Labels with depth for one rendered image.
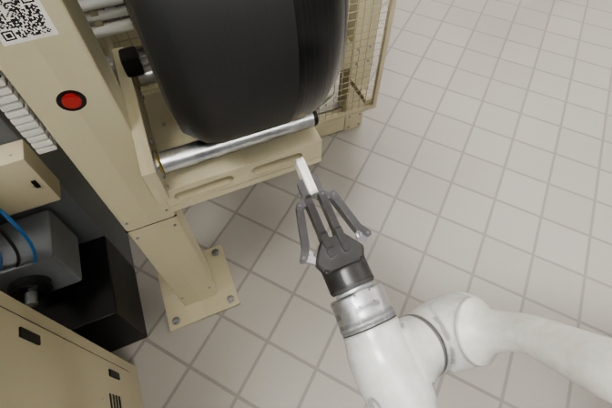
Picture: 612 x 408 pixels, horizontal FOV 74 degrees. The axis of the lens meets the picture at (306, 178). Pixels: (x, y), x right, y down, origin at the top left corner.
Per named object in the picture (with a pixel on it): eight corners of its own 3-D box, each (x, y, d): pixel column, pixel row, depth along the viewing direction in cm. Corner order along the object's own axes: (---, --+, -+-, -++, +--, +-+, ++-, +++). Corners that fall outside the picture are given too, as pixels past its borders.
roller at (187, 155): (161, 178, 83) (157, 172, 79) (155, 158, 84) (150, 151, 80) (317, 127, 91) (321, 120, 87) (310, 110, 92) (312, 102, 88)
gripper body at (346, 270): (383, 277, 62) (358, 221, 65) (333, 299, 60) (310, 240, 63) (372, 282, 69) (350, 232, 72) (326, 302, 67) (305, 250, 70)
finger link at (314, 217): (335, 259, 68) (327, 262, 68) (308, 199, 71) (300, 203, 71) (339, 254, 64) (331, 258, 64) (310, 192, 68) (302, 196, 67)
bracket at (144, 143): (157, 204, 82) (140, 177, 74) (126, 81, 103) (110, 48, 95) (173, 198, 83) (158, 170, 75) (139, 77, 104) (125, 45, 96)
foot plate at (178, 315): (170, 331, 150) (169, 331, 148) (157, 269, 164) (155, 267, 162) (240, 303, 156) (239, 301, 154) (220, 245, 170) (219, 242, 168)
